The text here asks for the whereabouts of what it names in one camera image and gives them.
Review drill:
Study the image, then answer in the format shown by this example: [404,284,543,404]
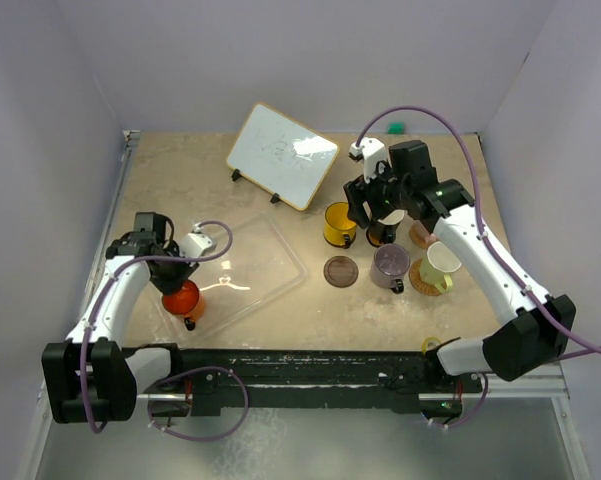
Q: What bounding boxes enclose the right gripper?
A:
[345,157,411,228]

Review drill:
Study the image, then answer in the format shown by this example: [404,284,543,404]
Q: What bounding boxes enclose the orange transparent cup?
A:
[161,280,206,331]

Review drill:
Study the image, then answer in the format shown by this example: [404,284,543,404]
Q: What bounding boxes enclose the yellow transparent cup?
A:
[323,202,357,249]

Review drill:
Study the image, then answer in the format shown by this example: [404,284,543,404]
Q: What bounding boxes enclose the white cup black handle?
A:
[366,210,405,248]

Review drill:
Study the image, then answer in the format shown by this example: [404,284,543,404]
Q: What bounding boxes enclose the pink cup white inside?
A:
[409,222,437,246]

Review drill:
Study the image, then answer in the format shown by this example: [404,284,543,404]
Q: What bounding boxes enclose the purple cup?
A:
[370,244,411,294]

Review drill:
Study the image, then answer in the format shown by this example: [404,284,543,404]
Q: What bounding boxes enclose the pale yellow cup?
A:
[419,241,462,296]

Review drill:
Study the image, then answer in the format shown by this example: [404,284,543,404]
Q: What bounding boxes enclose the woven rattan coaster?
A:
[408,259,453,296]

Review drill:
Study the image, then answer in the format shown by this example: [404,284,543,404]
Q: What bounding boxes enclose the tan cork coaster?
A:
[411,237,429,249]

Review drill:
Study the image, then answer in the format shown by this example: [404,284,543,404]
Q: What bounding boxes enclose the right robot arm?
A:
[344,137,576,391]

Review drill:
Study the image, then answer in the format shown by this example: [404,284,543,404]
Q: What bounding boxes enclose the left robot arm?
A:
[41,212,215,433]

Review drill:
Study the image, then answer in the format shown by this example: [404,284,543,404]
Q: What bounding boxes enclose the dark brown ringed coaster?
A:
[323,256,359,288]

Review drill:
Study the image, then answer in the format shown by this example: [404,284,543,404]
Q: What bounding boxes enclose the small whiteboard on stand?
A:
[226,103,339,211]

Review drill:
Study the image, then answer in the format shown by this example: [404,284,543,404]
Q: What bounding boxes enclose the clear plastic tray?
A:
[150,212,307,347]

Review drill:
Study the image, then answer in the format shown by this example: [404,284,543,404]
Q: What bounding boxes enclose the yellow tape roll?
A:
[421,337,442,356]

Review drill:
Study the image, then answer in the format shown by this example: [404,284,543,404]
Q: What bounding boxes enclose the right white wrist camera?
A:
[349,137,389,183]

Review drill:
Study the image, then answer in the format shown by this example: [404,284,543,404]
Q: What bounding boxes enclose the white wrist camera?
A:
[349,137,389,183]
[177,226,217,259]

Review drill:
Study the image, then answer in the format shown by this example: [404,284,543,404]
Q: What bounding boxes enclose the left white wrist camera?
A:
[177,226,217,259]

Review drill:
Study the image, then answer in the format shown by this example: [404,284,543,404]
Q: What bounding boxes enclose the green object at wall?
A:
[386,122,406,135]

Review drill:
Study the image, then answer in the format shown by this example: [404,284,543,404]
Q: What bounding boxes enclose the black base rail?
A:
[142,348,482,416]

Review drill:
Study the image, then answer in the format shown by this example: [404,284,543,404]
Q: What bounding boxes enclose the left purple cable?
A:
[78,220,251,444]

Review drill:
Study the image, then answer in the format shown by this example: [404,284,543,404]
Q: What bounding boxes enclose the purple cable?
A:
[356,105,601,431]
[78,220,251,444]

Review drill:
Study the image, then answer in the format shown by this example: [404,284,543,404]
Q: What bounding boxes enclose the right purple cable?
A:
[356,105,601,431]

